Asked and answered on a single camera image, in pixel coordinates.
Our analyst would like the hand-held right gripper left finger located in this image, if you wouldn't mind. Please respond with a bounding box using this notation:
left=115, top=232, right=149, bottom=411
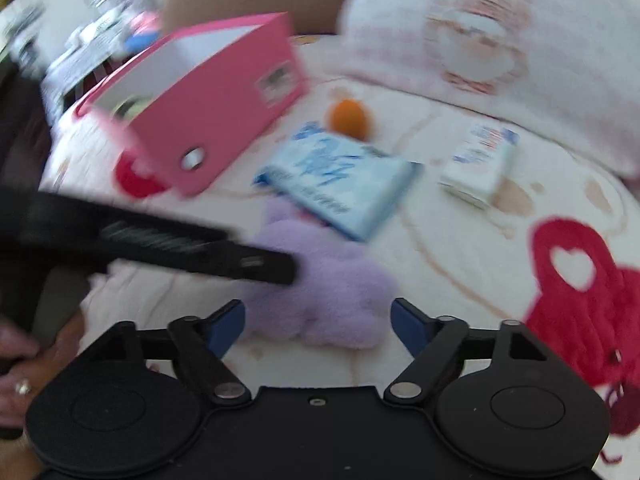
left=82, top=299, right=252, bottom=406

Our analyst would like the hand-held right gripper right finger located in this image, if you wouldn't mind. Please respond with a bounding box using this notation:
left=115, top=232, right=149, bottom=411
left=384, top=297, right=548, bottom=403

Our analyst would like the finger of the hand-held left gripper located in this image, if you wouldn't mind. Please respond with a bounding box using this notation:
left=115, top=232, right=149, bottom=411
left=107, top=217, right=297, bottom=285

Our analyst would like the purple plush flower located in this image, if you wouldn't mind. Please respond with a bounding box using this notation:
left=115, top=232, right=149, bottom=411
left=247, top=195, right=398, bottom=350

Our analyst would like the pink cardboard box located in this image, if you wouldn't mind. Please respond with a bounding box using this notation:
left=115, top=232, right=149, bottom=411
left=72, top=11, right=307, bottom=197

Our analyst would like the green yarn ball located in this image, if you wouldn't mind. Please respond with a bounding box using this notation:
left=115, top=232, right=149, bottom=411
left=114, top=99, right=152, bottom=120

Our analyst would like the blue wet wipes packet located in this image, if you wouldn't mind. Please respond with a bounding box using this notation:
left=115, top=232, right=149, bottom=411
left=254, top=121, right=425, bottom=242

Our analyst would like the small white cotton swab box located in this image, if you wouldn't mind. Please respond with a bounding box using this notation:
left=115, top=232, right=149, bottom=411
left=439, top=122, right=520, bottom=209

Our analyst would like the orange makeup sponge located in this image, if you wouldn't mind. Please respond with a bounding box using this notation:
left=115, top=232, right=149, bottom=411
left=326, top=100, right=373, bottom=141

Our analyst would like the person's left hand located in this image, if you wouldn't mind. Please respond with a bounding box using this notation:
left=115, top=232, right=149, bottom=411
left=0, top=312, right=86, bottom=431

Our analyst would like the table with patterned cloth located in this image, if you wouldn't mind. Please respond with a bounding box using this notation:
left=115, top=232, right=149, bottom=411
left=40, top=10, right=126, bottom=111

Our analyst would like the grey plush toy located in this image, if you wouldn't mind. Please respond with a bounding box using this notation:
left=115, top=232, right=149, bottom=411
left=120, top=12, right=163, bottom=56

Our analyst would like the pink checked pillow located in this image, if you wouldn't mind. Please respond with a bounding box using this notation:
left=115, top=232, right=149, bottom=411
left=337, top=0, right=640, bottom=178

